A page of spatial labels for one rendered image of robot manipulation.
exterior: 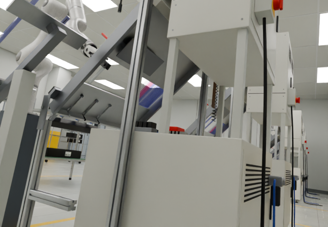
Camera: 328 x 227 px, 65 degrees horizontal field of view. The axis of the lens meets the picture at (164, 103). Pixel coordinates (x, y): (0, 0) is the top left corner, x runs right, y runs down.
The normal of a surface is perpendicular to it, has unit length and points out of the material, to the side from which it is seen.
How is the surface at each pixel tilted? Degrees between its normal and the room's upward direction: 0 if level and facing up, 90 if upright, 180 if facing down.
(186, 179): 90
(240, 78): 90
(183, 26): 90
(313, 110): 90
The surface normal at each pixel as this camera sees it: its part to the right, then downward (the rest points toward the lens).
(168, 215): -0.49, -0.23
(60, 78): 0.86, 0.00
